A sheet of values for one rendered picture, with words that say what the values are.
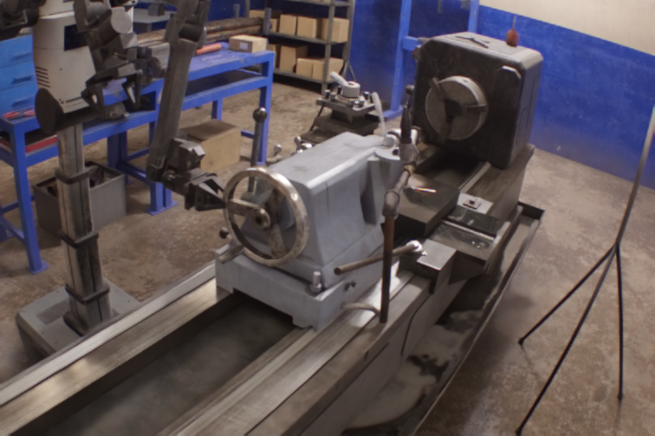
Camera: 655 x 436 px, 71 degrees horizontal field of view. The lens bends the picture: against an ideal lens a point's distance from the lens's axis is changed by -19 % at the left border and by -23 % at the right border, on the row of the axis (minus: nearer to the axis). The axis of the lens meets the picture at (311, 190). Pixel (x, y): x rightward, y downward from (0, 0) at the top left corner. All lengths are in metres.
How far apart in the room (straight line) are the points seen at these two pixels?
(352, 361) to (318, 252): 0.26
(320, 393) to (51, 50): 1.21
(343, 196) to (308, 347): 0.36
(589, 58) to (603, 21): 0.43
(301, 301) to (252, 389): 0.26
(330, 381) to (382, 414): 0.55
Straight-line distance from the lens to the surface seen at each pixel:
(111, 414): 1.27
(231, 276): 1.40
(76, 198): 1.92
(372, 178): 1.45
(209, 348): 1.42
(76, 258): 2.01
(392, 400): 1.79
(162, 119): 1.44
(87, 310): 2.13
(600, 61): 5.63
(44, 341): 2.22
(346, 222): 1.36
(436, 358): 1.98
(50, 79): 1.73
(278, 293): 1.32
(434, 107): 2.30
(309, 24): 6.26
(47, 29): 1.70
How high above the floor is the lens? 1.67
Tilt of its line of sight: 25 degrees down
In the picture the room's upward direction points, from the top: 6 degrees clockwise
